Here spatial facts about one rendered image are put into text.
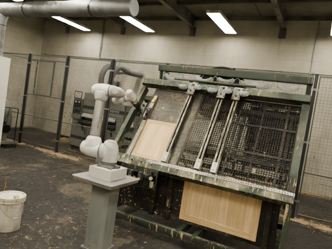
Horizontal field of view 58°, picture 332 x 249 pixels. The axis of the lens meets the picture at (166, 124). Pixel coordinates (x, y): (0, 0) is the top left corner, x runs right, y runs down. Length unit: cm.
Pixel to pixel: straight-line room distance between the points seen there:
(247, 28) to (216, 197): 602
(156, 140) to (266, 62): 528
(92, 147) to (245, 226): 186
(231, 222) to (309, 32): 599
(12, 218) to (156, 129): 188
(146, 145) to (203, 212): 106
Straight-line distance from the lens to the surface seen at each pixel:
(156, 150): 369
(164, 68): 473
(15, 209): 364
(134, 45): 1013
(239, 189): 325
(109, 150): 306
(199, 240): 354
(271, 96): 382
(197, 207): 367
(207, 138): 355
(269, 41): 859
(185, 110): 385
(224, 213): 360
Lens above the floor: 153
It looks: 3 degrees down
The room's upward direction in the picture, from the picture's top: 8 degrees clockwise
